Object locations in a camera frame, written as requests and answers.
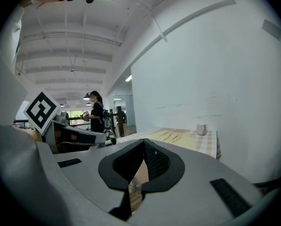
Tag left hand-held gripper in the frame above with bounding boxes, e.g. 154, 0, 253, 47
23, 88, 107, 154

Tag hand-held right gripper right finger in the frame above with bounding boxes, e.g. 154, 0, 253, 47
141, 138, 186, 193

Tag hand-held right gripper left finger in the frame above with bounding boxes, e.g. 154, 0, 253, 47
98, 138, 145, 221

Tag yellow pants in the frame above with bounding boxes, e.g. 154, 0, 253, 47
140, 129, 198, 151

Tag checkered tablecloth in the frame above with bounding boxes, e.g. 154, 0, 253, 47
116, 127, 222, 160

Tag white mug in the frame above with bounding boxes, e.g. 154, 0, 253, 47
196, 123, 207, 136

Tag dark wooden post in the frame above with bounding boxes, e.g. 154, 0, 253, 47
116, 105, 125, 138

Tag grey wall vent plate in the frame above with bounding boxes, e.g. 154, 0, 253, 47
261, 19, 281, 41

